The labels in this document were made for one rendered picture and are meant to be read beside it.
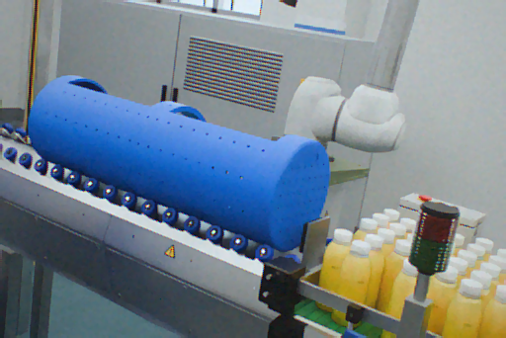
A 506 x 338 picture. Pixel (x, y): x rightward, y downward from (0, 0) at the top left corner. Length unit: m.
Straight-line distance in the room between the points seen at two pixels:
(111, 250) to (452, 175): 2.90
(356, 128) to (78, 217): 0.91
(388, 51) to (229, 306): 1.00
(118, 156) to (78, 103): 0.23
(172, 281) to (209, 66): 2.12
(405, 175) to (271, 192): 3.04
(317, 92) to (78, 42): 2.57
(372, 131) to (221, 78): 1.62
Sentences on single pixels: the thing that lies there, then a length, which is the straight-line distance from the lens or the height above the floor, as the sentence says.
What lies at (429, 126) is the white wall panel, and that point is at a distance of 4.39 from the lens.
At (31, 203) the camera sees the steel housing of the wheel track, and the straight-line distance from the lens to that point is 2.09.
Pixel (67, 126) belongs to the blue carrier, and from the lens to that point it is 1.92.
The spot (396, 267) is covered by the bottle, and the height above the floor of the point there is 1.03.
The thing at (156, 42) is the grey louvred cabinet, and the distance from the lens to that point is 3.97.
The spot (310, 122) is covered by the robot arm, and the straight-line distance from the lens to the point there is 2.20.
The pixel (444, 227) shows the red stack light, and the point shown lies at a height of 1.24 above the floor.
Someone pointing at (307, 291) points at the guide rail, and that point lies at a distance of 1.40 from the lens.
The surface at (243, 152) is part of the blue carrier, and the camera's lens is 1.55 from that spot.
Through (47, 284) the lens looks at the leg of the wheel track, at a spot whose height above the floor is 0.47.
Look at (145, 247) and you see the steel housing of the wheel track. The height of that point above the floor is 0.86.
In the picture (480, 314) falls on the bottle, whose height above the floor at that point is 1.03.
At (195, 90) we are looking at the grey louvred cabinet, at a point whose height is 1.02.
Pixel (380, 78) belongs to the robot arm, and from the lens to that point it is 2.17.
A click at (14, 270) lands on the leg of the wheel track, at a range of 2.34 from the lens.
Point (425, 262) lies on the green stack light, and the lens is 1.08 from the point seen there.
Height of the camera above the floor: 1.52
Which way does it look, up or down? 14 degrees down
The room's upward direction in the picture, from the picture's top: 9 degrees clockwise
